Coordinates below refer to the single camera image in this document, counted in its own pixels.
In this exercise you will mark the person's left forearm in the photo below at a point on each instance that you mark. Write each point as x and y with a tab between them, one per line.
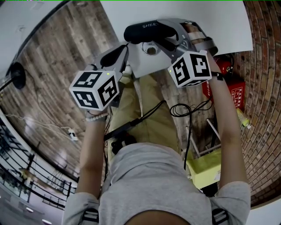
90	153

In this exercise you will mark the white metal frame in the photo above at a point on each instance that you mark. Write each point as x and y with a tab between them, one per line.
213	129

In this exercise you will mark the white table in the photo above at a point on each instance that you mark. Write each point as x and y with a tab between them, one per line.
219	22

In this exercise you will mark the person's left white shoe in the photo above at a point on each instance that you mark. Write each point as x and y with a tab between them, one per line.
128	70

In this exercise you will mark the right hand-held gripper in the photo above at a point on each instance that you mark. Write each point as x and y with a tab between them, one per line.
191	70

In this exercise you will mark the white power strip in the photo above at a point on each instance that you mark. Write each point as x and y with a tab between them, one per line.
73	134

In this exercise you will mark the yellow-green cardboard box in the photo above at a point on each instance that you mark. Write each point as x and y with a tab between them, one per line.
205	171

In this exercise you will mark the red fire extinguisher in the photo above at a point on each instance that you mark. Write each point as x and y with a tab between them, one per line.
224	64

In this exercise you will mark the black device with blue label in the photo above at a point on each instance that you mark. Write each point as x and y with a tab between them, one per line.
123	129

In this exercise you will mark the person's grey t-shirt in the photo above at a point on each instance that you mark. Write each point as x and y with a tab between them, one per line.
153	180

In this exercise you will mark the red fire equipment box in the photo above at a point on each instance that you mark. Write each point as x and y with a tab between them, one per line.
237	94

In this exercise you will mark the black metal railing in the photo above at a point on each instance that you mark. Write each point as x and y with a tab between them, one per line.
26	171

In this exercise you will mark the person's right forearm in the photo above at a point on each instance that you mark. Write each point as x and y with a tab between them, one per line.
228	123

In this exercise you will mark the yellow-green drink bottle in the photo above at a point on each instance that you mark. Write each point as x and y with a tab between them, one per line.
243	118

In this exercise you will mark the person's right hand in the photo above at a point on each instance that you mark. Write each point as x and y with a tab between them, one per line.
193	27

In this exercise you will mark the black waist pouch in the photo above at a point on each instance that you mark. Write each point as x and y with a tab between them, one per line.
123	144

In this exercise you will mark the black round stand base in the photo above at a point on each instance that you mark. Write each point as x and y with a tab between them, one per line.
18	75

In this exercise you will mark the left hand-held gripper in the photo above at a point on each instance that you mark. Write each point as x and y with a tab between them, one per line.
94	92

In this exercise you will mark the small clear glass cup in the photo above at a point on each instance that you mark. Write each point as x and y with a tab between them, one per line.
151	50

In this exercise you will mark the person's khaki trousers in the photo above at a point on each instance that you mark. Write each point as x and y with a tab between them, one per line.
153	105

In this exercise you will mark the black glasses case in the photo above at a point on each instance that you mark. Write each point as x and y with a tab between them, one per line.
145	33

